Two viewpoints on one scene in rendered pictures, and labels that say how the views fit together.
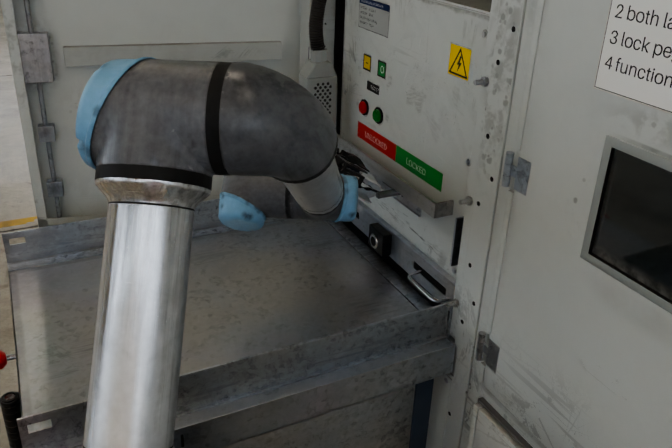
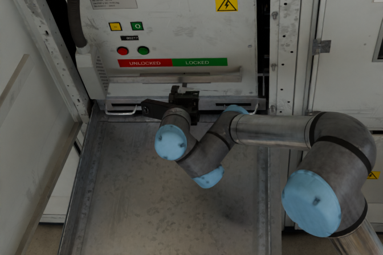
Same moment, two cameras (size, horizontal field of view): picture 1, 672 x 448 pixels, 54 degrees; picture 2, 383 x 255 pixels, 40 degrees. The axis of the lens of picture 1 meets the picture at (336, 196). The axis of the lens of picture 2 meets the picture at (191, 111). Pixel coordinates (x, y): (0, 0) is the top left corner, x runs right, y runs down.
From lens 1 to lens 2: 1.09 m
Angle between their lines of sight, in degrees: 47
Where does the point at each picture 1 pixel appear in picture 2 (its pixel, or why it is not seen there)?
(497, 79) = (286, 11)
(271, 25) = (15, 50)
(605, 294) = not seen: outside the picture
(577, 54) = not seen: outside the picture
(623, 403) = not seen: outside the picture
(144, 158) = (362, 208)
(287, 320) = (215, 188)
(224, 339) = (216, 227)
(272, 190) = (221, 150)
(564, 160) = (355, 32)
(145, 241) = (370, 230)
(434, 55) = (198, 6)
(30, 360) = not seen: outside the picture
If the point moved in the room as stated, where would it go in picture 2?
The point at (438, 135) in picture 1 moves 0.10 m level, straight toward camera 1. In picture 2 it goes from (216, 42) to (245, 58)
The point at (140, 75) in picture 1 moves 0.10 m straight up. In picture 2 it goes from (338, 185) to (345, 155)
